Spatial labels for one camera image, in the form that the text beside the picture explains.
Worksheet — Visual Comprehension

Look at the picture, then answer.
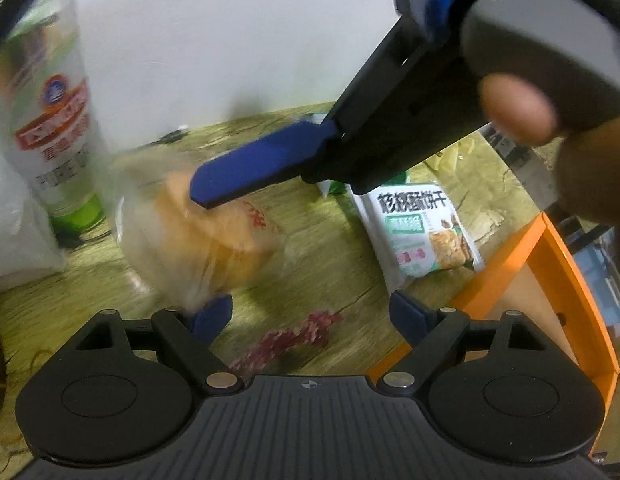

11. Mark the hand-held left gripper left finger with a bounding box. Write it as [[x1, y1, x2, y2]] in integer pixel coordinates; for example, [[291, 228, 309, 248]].
[[60, 296, 241, 395]]

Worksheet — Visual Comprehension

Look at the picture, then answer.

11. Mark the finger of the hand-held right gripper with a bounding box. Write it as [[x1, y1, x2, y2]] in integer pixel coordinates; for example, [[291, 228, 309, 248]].
[[190, 12, 483, 209], [387, 0, 453, 43]]

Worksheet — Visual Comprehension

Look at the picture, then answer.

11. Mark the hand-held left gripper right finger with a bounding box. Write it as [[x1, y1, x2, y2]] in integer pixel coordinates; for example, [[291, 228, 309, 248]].
[[377, 291, 568, 395]]

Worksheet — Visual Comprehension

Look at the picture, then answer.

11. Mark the walnut biscuit packet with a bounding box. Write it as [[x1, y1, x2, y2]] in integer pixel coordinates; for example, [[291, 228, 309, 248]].
[[350, 182, 486, 293], [317, 172, 411, 200]]

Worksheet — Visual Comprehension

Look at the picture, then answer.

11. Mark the soda cracker packet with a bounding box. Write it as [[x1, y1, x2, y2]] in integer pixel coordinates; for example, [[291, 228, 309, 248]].
[[422, 132, 491, 176]]

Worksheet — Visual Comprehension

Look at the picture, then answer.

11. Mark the orange cardboard box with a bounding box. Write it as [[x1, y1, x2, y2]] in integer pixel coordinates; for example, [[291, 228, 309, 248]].
[[365, 212, 620, 461]]

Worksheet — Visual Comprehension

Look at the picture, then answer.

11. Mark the green wood-grain desktop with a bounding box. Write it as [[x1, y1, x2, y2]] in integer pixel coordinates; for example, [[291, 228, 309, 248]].
[[0, 102, 556, 461]]

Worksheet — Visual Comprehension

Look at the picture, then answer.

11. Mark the person's right hand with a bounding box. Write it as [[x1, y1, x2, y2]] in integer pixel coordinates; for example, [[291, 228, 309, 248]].
[[480, 74, 620, 226]]

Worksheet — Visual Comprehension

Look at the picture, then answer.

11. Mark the green silver beer can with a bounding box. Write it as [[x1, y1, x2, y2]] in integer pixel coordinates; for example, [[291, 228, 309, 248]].
[[0, 0, 108, 233]]

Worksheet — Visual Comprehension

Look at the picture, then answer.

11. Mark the clear plastic bag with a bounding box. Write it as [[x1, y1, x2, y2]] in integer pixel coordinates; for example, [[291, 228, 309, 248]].
[[0, 135, 68, 291]]

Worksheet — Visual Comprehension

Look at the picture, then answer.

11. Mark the black cable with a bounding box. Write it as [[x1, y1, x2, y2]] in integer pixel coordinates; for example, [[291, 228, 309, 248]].
[[54, 129, 191, 251]]

